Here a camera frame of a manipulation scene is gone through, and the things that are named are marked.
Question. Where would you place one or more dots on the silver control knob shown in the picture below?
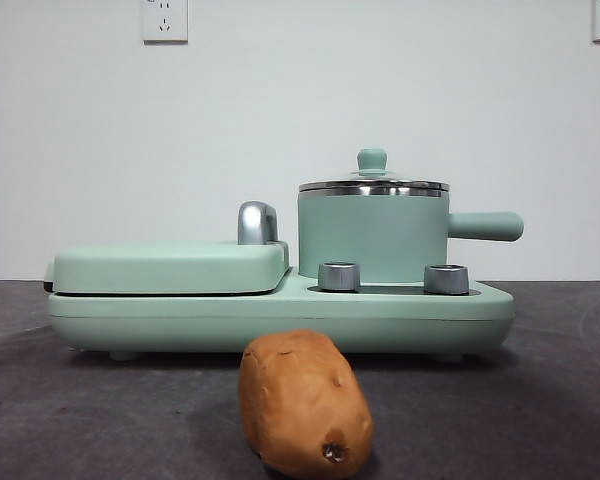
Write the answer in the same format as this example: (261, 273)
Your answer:
(446, 280)
(339, 277)

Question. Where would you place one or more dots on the glass lid with green knob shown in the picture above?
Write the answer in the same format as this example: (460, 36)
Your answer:
(373, 159)

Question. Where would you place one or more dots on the brown potato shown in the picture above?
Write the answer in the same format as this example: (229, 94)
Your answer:
(300, 400)

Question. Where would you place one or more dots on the mint green breakfast machine base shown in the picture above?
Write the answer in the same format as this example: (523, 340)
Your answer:
(280, 320)

